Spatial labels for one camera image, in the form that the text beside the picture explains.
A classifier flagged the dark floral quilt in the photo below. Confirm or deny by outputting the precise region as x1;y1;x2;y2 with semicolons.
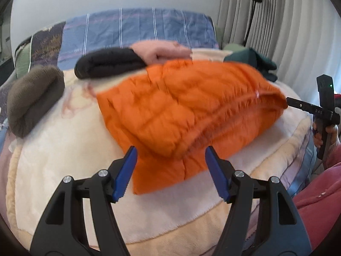
0;21;66;128

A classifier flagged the bear printed blanket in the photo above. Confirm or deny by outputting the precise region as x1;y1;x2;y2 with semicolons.
5;48;313;256

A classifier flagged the dark teal garment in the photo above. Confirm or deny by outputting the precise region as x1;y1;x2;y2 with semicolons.
223;48;278;83

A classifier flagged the green pillow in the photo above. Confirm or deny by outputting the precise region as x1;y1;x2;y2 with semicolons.
15;43;34;79
222;43;247;52

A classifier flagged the blue plaid quilt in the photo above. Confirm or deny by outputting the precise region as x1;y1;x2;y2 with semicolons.
57;8;220;71

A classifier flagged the black garment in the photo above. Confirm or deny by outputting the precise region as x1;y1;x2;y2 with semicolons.
75;47;148;80

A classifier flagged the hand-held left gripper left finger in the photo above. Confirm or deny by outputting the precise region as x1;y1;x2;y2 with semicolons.
30;146;138;256

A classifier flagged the brown fleece garment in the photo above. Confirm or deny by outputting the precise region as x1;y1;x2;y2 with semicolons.
7;64;66;138

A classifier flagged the green headboard cushion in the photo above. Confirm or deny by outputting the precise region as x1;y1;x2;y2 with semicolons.
214;25;224;48

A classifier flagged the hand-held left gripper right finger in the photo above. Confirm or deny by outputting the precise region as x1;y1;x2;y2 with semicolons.
205;146;313;256

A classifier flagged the orange puffer jacket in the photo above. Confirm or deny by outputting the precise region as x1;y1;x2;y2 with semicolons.
96;59;289;195

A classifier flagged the light blue bedsheet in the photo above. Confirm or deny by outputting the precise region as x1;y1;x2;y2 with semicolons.
289;133;319;195

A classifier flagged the grey curtain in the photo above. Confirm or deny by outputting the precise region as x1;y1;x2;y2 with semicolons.
217;0;341;99

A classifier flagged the person's right hand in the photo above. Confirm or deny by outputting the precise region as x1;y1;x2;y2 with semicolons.
312;107;341;150

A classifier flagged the person's red sweater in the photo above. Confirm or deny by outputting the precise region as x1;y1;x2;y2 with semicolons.
293;93;341;252

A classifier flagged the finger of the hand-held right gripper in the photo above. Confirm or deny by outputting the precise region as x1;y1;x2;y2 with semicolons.
286;97;312;112

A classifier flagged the pink folded garment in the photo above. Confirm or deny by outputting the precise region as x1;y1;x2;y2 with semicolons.
130;41;193;63

